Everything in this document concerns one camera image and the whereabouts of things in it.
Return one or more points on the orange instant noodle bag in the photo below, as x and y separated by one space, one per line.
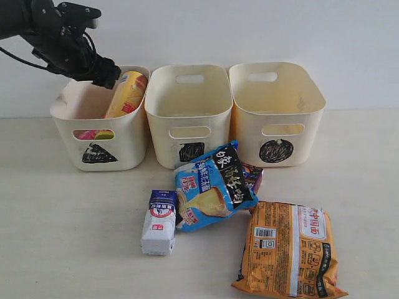
289 253

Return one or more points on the small dark purple box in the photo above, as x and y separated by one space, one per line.
252 177

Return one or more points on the cream bin with triangle mark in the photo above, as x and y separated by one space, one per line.
120 144

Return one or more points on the blue instant noodle bag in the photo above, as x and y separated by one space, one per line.
211 188

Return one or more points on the yellow Lays chips can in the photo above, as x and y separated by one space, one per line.
128 95

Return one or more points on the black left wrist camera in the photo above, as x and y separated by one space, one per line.
79 16

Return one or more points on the pink Lays chips can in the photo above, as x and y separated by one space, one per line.
88 135

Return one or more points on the cream bin with square mark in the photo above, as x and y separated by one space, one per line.
188 109

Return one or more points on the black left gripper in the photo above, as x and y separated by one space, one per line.
68 50

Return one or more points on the white blue milk carton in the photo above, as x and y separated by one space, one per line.
158 235

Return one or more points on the cream bin with circle mark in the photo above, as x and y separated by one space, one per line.
276 113

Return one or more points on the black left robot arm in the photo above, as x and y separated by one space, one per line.
16 18

